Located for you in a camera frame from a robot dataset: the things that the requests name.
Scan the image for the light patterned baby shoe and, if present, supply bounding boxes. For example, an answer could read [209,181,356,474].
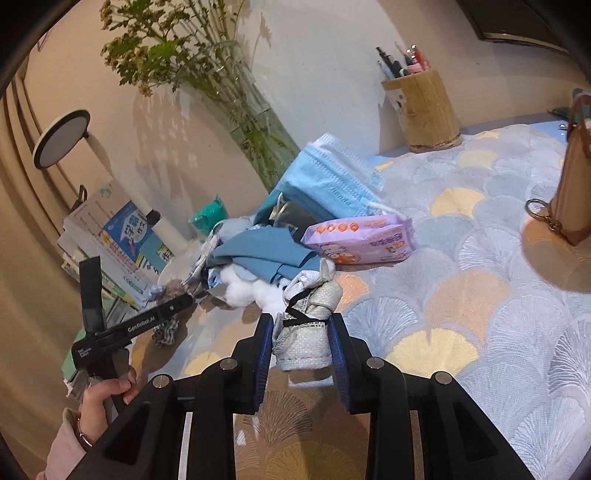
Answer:
[272,258,345,372]

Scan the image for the brown bag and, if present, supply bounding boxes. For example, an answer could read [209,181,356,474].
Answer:
[549,90,591,247]

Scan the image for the person's left hand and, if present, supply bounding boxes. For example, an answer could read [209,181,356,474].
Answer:
[78,367,139,450]

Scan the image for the stack of books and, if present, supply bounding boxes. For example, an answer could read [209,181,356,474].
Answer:
[58,180,185,310]

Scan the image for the glass vase with flowers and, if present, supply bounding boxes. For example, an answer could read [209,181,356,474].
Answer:
[99,0,296,190]

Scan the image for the steel blue cloth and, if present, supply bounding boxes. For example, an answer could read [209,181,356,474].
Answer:
[210,226,324,284]

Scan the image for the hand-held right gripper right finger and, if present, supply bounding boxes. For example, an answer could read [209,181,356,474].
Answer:
[327,313,536,480]

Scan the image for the fan pattern table mat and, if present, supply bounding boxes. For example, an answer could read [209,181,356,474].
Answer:
[185,124,591,480]

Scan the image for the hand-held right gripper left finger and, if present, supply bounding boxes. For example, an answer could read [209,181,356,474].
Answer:
[69,313,275,480]

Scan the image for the purple wet wipes packet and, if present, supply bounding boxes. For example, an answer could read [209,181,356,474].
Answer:
[300,215,419,266]

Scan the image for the bamboo pen holder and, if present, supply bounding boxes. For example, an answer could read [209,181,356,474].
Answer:
[381,69,462,153]

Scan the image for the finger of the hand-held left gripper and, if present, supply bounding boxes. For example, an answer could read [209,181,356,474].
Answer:
[159,294,195,319]

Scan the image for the light blue cloth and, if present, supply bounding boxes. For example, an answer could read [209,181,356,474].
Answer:
[213,219,257,241]

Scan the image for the person's left forearm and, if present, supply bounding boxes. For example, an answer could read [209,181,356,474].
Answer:
[34,408,93,480]

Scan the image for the blue checked cloth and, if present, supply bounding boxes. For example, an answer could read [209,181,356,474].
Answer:
[152,318,181,347]

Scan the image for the white patterned cloth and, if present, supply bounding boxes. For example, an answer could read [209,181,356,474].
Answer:
[159,231,222,296]

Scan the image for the bunch of pens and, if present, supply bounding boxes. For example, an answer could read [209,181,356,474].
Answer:
[375,42,432,81]

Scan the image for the white round desk lamp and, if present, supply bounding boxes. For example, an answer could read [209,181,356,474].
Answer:
[32,110,188,245]

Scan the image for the blue face mask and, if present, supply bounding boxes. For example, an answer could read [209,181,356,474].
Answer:
[274,133,386,217]

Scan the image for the teal green packet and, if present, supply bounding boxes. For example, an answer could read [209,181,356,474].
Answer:
[189,195,229,232]

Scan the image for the dark wall shelf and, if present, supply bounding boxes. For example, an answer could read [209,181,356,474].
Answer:
[455,0,568,54]

